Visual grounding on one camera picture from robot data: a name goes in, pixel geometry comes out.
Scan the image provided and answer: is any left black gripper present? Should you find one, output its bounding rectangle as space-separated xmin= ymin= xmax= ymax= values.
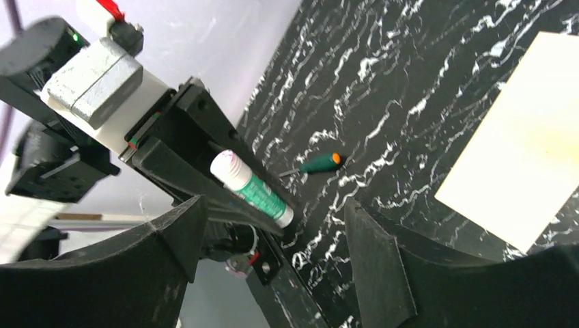
xmin=119 ymin=77 xmax=299 ymax=262

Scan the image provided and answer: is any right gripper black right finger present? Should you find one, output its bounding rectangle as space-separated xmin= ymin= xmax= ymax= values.
xmin=344 ymin=199 xmax=578 ymax=327

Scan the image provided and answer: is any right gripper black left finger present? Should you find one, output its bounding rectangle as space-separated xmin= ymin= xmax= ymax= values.
xmin=1 ymin=196 xmax=208 ymax=327

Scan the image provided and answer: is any white green glue stick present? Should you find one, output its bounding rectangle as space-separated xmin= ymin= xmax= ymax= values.
xmin=210 ymin=150 xmax=294 ymax=228

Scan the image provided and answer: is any cream envelope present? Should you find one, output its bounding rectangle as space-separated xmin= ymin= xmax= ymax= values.
xmin=436 ymin=31 xmax=578 ymax=251

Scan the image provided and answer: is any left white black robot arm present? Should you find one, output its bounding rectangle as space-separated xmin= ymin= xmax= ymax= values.
xmin=1 ymin=16 xmax=292 ymax=285

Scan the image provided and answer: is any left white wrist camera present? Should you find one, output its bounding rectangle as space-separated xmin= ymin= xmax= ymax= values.
xmin=40 ymin=38 xmax=169 ymax=155

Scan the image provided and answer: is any green handled screwdriver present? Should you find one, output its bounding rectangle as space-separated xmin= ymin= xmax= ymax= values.
xmin=279 ymin=152 xmax=343 ymax=178

